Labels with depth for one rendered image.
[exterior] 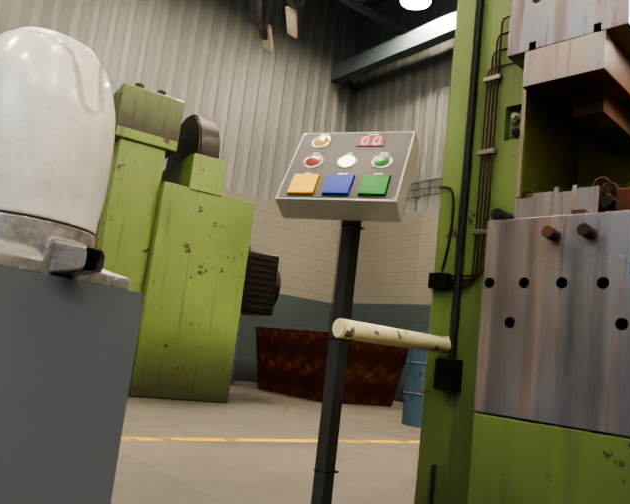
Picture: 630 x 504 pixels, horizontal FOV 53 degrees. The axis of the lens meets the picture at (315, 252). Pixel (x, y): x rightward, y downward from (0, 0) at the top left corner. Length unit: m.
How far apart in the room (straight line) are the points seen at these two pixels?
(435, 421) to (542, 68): 0.96
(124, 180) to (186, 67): 4.61
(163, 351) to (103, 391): 5.25
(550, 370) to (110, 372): 0.97
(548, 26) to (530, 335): 0.77
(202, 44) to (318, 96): 2.39
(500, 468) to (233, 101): 9.57
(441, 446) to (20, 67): 1.42
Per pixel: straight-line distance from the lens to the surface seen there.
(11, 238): 0.69
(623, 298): 1.39
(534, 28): 1.77
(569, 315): 1.43
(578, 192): 1.54
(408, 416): 6.22
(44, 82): 0.73
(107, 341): 0.71
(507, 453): 1.48
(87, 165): 0.72
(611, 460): 1.39
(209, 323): 6.10
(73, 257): 0.66
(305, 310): 11.03
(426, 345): 1.68
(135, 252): 6.00
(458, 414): 1.78
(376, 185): 1.66
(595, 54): 1.66
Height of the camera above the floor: 0.55
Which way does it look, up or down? 9 degrees up
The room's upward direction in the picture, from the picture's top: 7 degrees clockwise
